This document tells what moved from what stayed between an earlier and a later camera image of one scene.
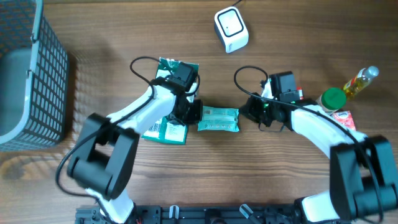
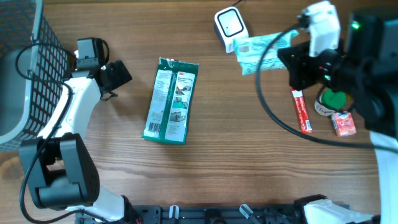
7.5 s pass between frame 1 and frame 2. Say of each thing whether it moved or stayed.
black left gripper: moved
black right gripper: moved
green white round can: stayed
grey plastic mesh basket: stayed
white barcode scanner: stayed
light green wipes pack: moved
